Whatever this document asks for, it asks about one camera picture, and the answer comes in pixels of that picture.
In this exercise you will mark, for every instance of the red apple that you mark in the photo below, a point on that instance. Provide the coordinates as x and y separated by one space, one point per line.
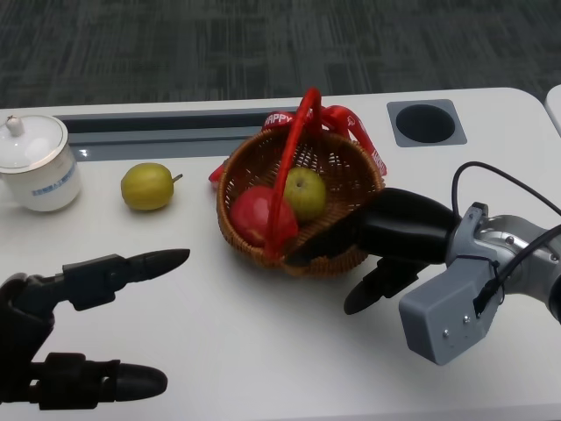
254 215

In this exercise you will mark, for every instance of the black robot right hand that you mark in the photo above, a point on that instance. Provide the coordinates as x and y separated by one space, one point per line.
407 228

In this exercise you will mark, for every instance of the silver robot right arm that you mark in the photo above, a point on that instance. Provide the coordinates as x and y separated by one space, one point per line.
508 239

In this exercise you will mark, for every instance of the red printed ribbon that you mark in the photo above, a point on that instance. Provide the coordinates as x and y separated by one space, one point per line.
364 136

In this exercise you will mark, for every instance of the white mug with blue print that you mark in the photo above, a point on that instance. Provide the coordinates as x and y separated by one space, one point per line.
48 190

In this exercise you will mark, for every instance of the grey round table grommet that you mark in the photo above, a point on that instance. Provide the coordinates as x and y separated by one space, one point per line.
425 123

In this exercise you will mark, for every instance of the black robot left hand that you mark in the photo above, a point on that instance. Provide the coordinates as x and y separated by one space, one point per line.
92 278

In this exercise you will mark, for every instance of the green fruit with stem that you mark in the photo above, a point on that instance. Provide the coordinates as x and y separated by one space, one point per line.
144 186

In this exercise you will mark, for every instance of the green fruit without stem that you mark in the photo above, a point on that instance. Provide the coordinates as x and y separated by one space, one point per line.
307 193

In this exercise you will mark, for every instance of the white mug lid with knob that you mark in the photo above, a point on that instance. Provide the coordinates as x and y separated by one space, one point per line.
30 142

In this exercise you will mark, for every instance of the white neighbouring table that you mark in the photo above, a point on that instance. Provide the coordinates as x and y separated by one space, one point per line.
554 109

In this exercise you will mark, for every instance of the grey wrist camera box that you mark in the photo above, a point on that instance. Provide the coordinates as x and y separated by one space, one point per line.
442 316

